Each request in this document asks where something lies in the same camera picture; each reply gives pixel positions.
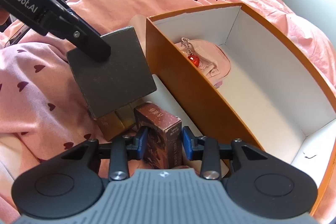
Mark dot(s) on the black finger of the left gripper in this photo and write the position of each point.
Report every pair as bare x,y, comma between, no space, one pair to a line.
89,41

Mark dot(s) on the red heart keychain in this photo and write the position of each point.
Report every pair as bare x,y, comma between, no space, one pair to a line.
191,54

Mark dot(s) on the brown patterned card box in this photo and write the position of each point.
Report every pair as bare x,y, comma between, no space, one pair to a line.
164,145

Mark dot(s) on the orange cardboard storage box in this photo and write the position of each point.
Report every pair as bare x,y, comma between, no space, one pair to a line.
273,97

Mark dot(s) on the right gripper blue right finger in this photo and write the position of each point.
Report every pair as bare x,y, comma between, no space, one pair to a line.
193,145

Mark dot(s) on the pink heart-print pyjama cloth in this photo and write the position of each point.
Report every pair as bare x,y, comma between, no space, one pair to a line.
41,102

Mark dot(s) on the pink bed duvet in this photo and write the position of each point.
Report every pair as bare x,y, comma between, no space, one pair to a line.
109,15

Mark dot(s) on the gold jewellery box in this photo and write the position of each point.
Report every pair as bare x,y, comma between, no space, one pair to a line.
121,121

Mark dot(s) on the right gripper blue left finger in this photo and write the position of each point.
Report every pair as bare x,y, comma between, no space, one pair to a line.
136,146

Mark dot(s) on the dark grey square box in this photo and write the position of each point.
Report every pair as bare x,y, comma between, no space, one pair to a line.
116,82

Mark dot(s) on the pink folded garment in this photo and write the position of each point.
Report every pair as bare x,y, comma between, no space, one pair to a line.
214,64

